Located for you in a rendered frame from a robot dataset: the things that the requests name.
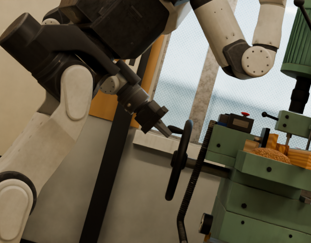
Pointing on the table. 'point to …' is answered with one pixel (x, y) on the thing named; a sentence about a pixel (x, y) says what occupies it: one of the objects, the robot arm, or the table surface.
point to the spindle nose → (300, 95)
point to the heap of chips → (270, 153)
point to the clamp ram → (262, 137)
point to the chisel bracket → (295, 125)
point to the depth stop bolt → (310, 134)
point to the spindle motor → (302, 46)
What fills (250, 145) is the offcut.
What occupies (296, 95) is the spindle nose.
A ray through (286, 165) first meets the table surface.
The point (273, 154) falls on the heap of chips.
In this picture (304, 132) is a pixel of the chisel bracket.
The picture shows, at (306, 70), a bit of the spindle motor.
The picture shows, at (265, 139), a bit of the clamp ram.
